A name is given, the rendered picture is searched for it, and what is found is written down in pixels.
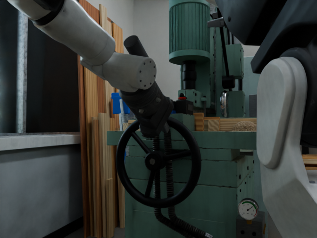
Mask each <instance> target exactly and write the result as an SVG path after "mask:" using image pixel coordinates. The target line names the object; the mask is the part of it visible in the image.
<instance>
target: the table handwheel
mask: <svg viewBox="0 0 317 238"><path fill-rule="evenodd" d="M167 123H168V125H169V126H170V127H172V128H174V129H175V130H176V131H178V132H179V133H180V134H181V135H182V136H183V138H184V139H185V141H186V142H187V144H188V146H189V150H187V151H184V152H180V153H179V152H178V151H172V152H171V153H172V154H170V155H166V154H165V153H163V152H162V151H153V152H152V151H151V150H150V149H149V148H148V147H147V145H146V144H145V143H144V142H143V141H142V140H141V139H140V138H139V136H138V135H137V134H136V133H135V131H136V130H138V129H139V125H140V122H139V121H138V120H136V121H134V122H133V123H132V124H131V125H129V126H128V127H127V129H126V130H125V131H124V133H123V134H122V136H121V138H120V140H119V142H118V145H117V151H116V167H117V173H118V176H119V178H120V181H121V183H122V185H123V186H124V188H125V189H126V191H127V192H128V193H129V194H130V196H132V197H133V198H134V199H135V200H136V201H138V202H140V203H141V204H143V205H146V206H149V207H153V208H168V207H172V206H174V205H177V204H179V203H181V202H182V201H183V200H185V199H186V198H187V197H188V196H189V195H190V194H191V193H192V191H193V190H194V189H195V187H196V185H197V183H198V180H199V177H200V172H201V154H200V149H199V146H198V144H197V141H196V139H195V137H194V136H193V134H192V133H191V131H190V130H189V129H188V128H187V127H186V126H185V125H184V124H183V123H182V122H180V121H178V120H177V119H175V118H173V117H170V116H169V118H168V119H167ZM131 136H132V137H133V138H134V139H135V141H136V142H137V143H138V144H139V145H140V147H141V148H142V149H143V150H144V151H145V153H146V154H147V155H146V156H145V160H144V162H145V166H146V167H147V169H149V170H150V175H149V180H148V184H147V187H146V191H145V194H143V193H141V192H140V191H139V190H137V189H136V188H135V187H134V185H133V184H132V183H131V181H130V179H129V177H128V175H127V172H126V170H125V161H124V157H125V149H126V145H127V143H128V141H129V139H130V137H131ZM186 156H191V157H192V169H191V173H190V176H189V179H188V181H187V183H186V184H185V186H184V187H183V188H182V189H181V190H180V191H179V192H178V193H177V194H175V195H173V196H171V197H168V198H163V199H156V198H151V197H150V192H151V188H152V184H153V180H154V177H155V174H156V171H157V170H160V169H163V168H164V167H165V166H166V164H167V161H169V160H172V162H174V161H177V160H179V159H180V158H182V157H186Z"/></svg>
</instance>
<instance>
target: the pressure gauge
mask: <svg viewBox="0 0 317 238"><path fill-rule="evenodd" d="M247 209H249V210H248V211H247ZM237 211H238V214H239V215H240V216H241V217H242V218H243V219H245V220H246V223H247V224H252V220H253V219H255V218H256V217H257V216H258V214H259V205H258V204H257V202H256V201H255V200H253V199H251V198H245V199H242V200H241V201H240V203H239V204H238V207H237Z"/></svg>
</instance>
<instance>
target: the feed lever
mask: <svg viewBox="0 0 317 238"><path fill-rule="evenodd" d="M217 14H218V18H221V17H222V15H221V13H220V10H219V8H217ZM219 28H220V35H221V42H222V49H223V56H224V63H225V72H226V76H223V77H222V87H223V88H224V89H229V91H233V90H232V88H235V76H234V75H229V69H228V62H227V54H226V47H225V37H224V30H223V27H219Z"/></svg>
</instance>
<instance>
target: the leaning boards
mask: <svg viewBox="0 0 317 238"><path fill-rule="evenodd" d="M78 2H79V3H80V4H81V5H82V7H83V8H84V9H85V11H86V12H87V13H88V15H89V16H90V17H92V18H93V19H94V20H95V21H96V22H97V23H98V24H99V25H100V26H101V27H102V28H103V29H104V30H106V31H107V32H108V33H109V34H110V35H111V36H112V37H113V38H114V39H115V42H116V47H115V51H116V52H118V53H124V46H123V30H122V29H121V28H120V27H119V26H117V25H116V24H115V23H111V19H110V18H108V17H107V8H106V7H104V6H103V5H102V4H99V10H98V9H96V8H95V7H94V6H93V5H91V4H90V3H89V2H87V1H86V0H78ZM77 62H78V88H79V113H80V139H81V165H82V191H83V229H84V238H87V237H88V236H91V237H93V236H94V237H97V238H101V237H104V238H112V237H113V236H114V232H115V228H116V227H117V226H118V222H120V228H124V227H125V188H124V186H123V185H122V183H121V181H120V178H119V176H118V173H117V167H116V151H117V145H107V131H120V124H119V114H113V99H111V94H112V93H118V90H119V89H116V88H114V87H112V86H111V85H110V83H109V82H108V81H106V80H103V79H101V78H100V77H99V76H97V75H96V74H94V73H92V72H91V71H90V70H88V69H87V68H86V67H84V66H83V65H81V64H80V55H78V54H77Z"/></svg>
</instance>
